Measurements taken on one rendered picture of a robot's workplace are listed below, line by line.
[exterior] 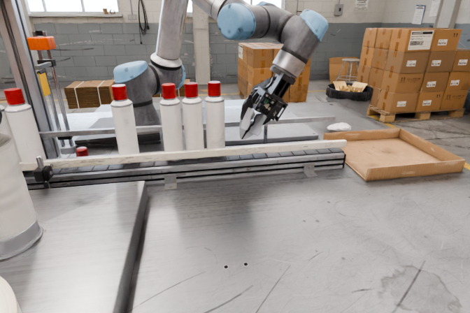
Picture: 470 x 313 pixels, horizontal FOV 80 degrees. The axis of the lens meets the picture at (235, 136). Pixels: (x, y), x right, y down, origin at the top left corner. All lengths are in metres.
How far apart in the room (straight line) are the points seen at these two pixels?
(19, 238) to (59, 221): 0.08
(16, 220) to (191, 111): 0.41
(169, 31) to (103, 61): 5.31
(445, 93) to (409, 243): 3.98
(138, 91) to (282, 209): 0.64
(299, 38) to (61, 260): 0.65
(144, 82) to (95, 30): 5.29
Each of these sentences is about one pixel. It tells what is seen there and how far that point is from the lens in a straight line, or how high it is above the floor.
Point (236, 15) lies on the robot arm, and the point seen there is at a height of 1.24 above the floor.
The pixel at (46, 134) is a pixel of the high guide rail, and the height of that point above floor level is 0.96.
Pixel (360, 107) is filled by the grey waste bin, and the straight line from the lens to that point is 2.96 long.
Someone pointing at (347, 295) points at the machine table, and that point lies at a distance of 0.54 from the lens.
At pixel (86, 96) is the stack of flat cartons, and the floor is 0.17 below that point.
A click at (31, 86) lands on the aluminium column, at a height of 1.06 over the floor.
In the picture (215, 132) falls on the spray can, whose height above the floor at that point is 0.96.
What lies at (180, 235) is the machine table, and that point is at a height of 0.83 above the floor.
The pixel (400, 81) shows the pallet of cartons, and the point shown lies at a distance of 4.05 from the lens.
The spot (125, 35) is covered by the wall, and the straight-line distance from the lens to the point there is 6.18.
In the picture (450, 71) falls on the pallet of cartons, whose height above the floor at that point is 0.64.
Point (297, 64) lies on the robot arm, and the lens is 0.72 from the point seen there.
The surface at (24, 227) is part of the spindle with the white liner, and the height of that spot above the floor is 0.92.
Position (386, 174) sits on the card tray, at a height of 0.85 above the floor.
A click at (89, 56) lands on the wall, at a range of 6.40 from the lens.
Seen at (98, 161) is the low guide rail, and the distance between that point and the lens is 0.78.
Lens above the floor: 1.23
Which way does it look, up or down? 22 degrees down
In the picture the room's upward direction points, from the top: straight up
